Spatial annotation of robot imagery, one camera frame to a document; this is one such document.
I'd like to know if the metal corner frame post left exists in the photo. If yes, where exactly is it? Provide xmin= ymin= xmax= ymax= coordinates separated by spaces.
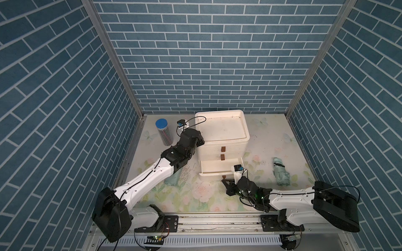
xmin=82 ymin=0 xmax=144 ymax=120

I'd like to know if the floral table mat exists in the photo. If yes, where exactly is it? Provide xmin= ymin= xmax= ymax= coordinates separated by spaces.
xmin=128 ymin=150 xmax=318 ymax=214

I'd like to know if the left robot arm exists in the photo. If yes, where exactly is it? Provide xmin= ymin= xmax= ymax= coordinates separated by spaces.
xmin=92 ymin=128 xmax=205 ymax=243

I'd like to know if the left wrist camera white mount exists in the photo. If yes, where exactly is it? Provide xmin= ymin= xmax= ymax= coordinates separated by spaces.
xmin=177 ymin=119 xmax=189 ymax=130

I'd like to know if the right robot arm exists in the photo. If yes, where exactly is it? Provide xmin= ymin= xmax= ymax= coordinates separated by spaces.
xmin=222 ymin=177 xmax=360 ymax=233

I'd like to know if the mint green umbrella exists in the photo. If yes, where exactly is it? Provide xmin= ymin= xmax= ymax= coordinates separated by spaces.
xmin=273 ymin=158 xmax=291 ymax=186
xmin=164 ymin=169 xmax=182 ymax=186

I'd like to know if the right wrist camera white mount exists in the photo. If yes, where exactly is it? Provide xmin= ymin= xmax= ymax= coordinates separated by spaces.
xmin=231 ymin=164 xmax=245 ymax=184

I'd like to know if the blue-lid clear straw canister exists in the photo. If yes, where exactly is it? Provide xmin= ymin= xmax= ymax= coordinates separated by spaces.
xmin=156 ymin=118 xmax=173 ymax=146

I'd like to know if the metal corner frame post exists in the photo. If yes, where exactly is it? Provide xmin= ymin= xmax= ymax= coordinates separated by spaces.
xmin=285 ymin=0 xmax=357 ymax=121
xmin=82 ymin=0 xmax=144 ymax=120

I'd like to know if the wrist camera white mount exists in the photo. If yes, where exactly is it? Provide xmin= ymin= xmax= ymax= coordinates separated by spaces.
xmin=177 ymin=119 xmax=189 ymax=130
xmin=231 ymin=164 xmax=245 ymax=184

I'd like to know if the white plastic drawer cabinet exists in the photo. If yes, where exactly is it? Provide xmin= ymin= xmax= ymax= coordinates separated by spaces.
xmin=195 ymin=110 xmax=250 ymax=161

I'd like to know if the white bottom drawer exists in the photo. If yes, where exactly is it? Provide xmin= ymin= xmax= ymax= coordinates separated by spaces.
xmin=199 ymin=158 xmax=244 ymax=182

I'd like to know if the metal linear rail base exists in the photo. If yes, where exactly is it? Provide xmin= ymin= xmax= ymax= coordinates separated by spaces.
xmin=83 ymin=212 xmax=358 ymax=251

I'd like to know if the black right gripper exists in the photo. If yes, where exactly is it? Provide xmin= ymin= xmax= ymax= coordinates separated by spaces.
xmin=221 ymin=179 xmax=255 ymax=205

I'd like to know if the green circuit board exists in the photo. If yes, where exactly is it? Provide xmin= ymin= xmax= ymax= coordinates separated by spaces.
xmin=144 ymin=235 xmax=164 ymax=245

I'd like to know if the metal corner frame post right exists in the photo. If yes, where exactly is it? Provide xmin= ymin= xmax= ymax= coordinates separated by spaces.
xmin=285 ymin=0 xmax=357 ymax=121

